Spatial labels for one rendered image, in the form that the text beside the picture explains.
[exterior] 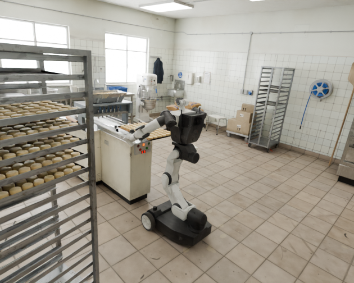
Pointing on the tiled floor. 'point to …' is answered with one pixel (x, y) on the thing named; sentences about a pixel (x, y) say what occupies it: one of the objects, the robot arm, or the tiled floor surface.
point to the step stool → (217, 122)
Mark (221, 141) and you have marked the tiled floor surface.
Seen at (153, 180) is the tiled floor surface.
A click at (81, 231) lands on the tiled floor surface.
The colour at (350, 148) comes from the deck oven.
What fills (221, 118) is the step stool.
